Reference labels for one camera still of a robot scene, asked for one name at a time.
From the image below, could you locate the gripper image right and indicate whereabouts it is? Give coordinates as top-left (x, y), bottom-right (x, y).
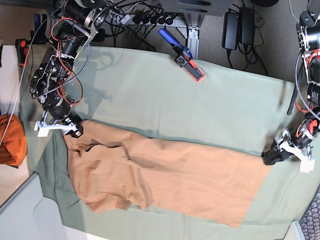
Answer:
top-left (262, 118), bottom-right (320, 165)

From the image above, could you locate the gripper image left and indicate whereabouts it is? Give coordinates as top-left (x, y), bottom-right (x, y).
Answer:
top-left (42, 102), bottom-right (84, 138)

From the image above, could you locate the tan orange T-shirt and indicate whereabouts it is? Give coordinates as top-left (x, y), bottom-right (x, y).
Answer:
top-left (64, 120), bottom-right (271, 228)

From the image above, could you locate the light green table cloth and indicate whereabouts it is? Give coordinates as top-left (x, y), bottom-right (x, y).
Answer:
top-left (20, 46), bottom-right (320, 240)

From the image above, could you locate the folded dark orange cloth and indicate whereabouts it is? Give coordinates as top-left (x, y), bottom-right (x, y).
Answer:
top-left (0, 114), bottom-right (28, 167)

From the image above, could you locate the patterned grey mat corner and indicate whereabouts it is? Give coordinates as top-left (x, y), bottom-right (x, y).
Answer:
top-left (299, 191), bottom-right (320, 240)

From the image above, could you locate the white plastic bin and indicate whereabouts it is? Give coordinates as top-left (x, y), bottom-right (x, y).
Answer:
top-left (0, 174), bottom-right (67, 240)

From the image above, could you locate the black power adapter right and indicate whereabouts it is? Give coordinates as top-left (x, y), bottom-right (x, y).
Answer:
top-left (221, 11), bottom-right (239, 50)

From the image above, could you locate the black power adapter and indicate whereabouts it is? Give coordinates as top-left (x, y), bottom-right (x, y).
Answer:
top-left (221, 11), bottom-right (239, 50)
top-left (238, 7), bottom-right (255, 45)

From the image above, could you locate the grey power strip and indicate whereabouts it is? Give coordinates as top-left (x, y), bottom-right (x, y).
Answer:
top-left (106, 12), bottom-right (187, 28)

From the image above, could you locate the blue handled clamp left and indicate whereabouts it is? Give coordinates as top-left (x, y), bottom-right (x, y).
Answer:
top-left (15, 14), bottom-right (49, 66)

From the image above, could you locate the blue handled clamp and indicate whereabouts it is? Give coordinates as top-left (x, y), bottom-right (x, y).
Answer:
top-left (15, 14), bottom-right (49, 66)
top-left (158, 28), bottom-right (205, 82)

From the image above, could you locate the white cable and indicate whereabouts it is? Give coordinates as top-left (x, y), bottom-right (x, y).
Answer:
top-left (0, 14), bottom-right (51, 147)

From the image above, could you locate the blue handled clamp centre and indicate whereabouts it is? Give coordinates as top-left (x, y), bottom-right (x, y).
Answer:
top-left (158, 28), bottom-right (205, 82)

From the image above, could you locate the aluminium frame post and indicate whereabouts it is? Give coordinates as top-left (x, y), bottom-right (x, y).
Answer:
top-left (184, 13), bottom-right (205, 60)

